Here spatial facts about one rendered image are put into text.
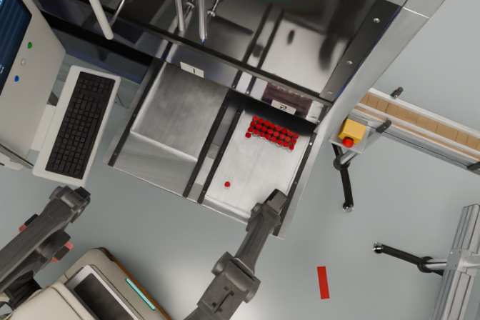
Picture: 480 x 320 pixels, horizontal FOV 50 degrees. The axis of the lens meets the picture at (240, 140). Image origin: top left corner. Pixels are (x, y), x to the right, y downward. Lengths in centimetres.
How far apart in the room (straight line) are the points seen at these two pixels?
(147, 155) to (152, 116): 14
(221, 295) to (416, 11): 71
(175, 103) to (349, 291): 140
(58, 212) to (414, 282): 200
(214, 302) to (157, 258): 155
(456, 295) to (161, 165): 131
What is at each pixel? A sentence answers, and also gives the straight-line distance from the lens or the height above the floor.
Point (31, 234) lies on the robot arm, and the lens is 129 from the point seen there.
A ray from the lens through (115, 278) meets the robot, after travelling 244.
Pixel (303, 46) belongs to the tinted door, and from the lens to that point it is 136.
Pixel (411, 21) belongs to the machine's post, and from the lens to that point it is 111.
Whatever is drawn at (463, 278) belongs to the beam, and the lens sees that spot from 237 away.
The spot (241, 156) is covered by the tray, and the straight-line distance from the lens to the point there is 185.
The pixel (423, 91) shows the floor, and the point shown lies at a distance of 310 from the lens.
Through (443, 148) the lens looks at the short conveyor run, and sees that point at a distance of 198.
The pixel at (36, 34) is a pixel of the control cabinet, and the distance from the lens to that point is 187.
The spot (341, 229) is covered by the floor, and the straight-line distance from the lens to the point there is 277.
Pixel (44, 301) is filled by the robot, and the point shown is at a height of 135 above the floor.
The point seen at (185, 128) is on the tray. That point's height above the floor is 88.
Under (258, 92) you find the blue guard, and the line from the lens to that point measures 173.
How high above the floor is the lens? 268
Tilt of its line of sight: 75 degrees down
